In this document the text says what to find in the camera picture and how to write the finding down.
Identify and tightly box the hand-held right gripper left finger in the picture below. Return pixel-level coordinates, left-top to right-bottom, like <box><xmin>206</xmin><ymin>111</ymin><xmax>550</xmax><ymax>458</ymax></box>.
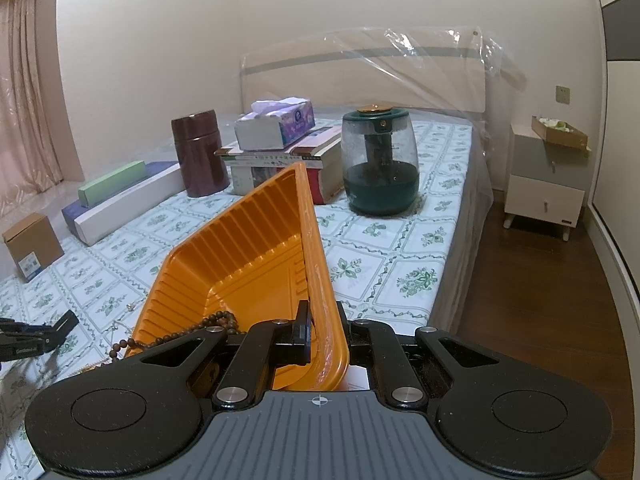
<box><xmin>125</xmin><ymin>300</ymin><xmax>316</xmax><ymax>410</ymax></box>

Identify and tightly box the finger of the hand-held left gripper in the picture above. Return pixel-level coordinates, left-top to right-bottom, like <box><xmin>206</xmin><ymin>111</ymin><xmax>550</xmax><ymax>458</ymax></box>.
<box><xmin>42</xmin><ymin>309</ymin><xmax>80</xmax><ymax>354</ymax></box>

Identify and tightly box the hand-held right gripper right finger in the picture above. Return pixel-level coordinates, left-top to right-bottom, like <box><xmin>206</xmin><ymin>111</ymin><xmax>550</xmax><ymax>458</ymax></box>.
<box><xmin>335</xmin><ymin>302</ymin><xmax>501</xmax><ymax>409</ymax></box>

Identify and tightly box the gold chain necklace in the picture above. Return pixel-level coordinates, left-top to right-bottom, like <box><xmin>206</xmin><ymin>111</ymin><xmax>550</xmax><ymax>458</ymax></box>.
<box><xmin>75</xmin><ymin>359</ymin><xmax>124</xmax><ymax>379</ymax></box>

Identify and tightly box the brown bead necklace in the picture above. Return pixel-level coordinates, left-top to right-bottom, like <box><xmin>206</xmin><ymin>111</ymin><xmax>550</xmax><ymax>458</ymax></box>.
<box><xmin>110</xmin><ymin>311</ymin><xmax>247</xmax><ymax>364</ymax></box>

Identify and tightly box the orange plastic tray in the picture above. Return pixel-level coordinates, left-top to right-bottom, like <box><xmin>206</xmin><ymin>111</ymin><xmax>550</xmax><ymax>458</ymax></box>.
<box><xmin>125</xmin><ymin>161</ymin><xmax>350</xmax><ymax>392</ymax></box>

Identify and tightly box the brown cardboard box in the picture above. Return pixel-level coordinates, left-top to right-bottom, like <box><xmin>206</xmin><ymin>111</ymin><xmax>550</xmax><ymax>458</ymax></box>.
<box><xmin>1</xmin><ymin>212</ymin><xmax>65</xmax><ymax>282</ymax></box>

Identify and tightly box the grey bed base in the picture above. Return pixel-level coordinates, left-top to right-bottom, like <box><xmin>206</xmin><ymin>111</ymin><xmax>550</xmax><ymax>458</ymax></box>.
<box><xmin>426</xmin><ymin>126</ymin><xmax>496</xmax><ymax>335</ymax></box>

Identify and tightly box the blue and white long box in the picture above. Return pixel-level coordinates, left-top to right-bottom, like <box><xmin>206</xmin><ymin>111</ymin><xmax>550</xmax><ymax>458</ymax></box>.
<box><xmin>61</xmin><ymin>161</ymin><xmax>186</xmax><ymax>247</ymax></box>

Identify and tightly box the long green box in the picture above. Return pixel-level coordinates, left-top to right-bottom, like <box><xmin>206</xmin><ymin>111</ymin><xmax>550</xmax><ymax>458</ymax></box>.
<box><xmin>77</xmin><ymin>161</ymin><xmax>147</xmax><ymax>208</ymax></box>

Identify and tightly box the thick red white book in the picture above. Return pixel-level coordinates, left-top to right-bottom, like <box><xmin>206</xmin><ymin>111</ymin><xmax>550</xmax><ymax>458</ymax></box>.
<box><xmin>231</xmin><ymin>152</ymin><xmax>347</xmax><ymax>206</ymax></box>

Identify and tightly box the dark green humidifier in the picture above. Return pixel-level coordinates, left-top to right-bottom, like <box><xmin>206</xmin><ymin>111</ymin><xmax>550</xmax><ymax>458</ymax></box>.
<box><xmin>341</xmin><ymin>103</ymin><xmax>420</xmax><ymax>217</ymax></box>

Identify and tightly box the maroon cylindrical canister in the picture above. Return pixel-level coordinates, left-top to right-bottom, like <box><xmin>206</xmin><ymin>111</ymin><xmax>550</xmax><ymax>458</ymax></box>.
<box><xmin>171</xmin><ymin>110</ymin><xmax>231</xmax><ymax>197</ymax></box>

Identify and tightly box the white tissue box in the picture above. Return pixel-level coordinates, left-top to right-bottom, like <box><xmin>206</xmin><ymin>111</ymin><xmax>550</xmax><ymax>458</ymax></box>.
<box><xmin>234</xmin><ymin>97</ymin><xmax>316</xmax><ymax>152</ymax></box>

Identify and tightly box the pink curtain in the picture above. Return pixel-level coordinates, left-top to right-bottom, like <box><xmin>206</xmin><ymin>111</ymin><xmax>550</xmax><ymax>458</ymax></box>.
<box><xmin>0</xmin><ymin>0</ymin><xmax>83</xmax><ymax>201</ymax></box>

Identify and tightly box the white grey bedside table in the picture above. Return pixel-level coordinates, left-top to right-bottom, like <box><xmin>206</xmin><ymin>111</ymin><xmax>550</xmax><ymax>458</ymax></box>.
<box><xmin>502</xmin><ymin>122</ymin><xmax>593</xmax><ymax>243</ymax></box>

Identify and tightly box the beige bed headboard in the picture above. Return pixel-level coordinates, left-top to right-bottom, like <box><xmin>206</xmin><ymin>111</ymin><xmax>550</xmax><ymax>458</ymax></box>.
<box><xmin>239</xmin><ymin>35</ymin><xmax>488</xmax><ymax>123</ymax></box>

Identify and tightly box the flat open cardboard box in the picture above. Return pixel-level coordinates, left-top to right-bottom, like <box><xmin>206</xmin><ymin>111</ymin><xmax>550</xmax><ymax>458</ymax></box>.
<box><xmin>531</xmin><ymin>115</ymin><xmax>590</xmax><ymax>152</ymax></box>

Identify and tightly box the clear plastic wrap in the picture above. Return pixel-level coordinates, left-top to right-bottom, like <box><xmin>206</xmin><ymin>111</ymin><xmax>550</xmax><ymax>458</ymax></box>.
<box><xmin>235</xmin><ymin>25</ymin><xmax>529</xmax><ymax>133</ymax></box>

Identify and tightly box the white wardrobe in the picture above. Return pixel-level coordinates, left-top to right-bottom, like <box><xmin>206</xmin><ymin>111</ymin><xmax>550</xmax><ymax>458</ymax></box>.
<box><xmin>589</xmin><ymin>0</ymin><xmax>640</xmax><ymax>311</ymax></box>

